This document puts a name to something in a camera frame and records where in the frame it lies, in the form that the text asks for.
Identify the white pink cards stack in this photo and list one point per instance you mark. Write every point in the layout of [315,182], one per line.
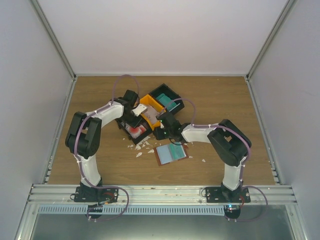
[150,114]

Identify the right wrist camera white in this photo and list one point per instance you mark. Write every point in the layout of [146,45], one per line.
[158,117]

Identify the green cards stack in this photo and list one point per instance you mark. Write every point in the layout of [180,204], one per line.
[170,102]

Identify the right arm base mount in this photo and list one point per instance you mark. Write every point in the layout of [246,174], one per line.
[221,194]

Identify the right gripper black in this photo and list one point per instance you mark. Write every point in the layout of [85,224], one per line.
[157,135]

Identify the grey slotted cable duct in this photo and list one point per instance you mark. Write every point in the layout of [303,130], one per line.
[196,210]

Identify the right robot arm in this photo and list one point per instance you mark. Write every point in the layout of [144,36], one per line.
[230,144]

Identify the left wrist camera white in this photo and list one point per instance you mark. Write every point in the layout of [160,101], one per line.
[139,109]

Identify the aluminium rail frame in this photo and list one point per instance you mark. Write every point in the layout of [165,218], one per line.
[160,195]

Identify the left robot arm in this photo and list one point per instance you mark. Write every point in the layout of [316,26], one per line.
[84,134]

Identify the brown leather card holder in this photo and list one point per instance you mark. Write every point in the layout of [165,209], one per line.
[166,154]

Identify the red white cards stack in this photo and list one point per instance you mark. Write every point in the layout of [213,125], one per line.
[135,132]

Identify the white paper scrap pile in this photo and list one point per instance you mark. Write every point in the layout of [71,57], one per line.
[141,145]

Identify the black bin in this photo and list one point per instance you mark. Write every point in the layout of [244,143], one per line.
[163,88]
[122,125]

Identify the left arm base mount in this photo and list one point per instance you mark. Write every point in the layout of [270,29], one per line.
[85,194]

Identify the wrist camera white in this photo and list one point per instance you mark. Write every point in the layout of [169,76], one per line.
[158,117]
[139,109]

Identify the orange bin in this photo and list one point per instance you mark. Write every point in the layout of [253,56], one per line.
[149,100]

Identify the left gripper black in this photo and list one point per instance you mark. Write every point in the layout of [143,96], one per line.
[134,124]

